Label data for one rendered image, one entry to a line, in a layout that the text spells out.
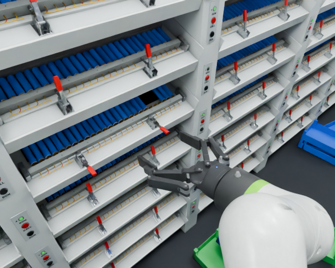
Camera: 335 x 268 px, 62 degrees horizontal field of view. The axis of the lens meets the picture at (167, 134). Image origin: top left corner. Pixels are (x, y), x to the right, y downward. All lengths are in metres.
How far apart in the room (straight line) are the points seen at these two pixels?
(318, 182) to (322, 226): 1.73
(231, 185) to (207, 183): 0.06
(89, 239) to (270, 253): 0.90
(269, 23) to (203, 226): 1.15
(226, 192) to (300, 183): 1.63
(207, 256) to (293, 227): 1.33
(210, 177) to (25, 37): 0.45
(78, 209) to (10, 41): 0.59
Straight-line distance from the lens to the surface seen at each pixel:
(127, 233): 1.37
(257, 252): 0.36
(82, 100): 0.76
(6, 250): 1.01
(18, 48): 0.62
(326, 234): 0.49
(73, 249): 1.17
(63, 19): 0.68
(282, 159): 2.25
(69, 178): 0.85
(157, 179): 0.60
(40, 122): 0.73
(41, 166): 0.85
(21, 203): 0.84
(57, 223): 1.00
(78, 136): 0.89
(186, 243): 1.71
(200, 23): 0.90
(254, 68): 1.33
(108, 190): 1.03
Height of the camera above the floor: 1.52
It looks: 42 degrees down
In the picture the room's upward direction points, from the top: straight up
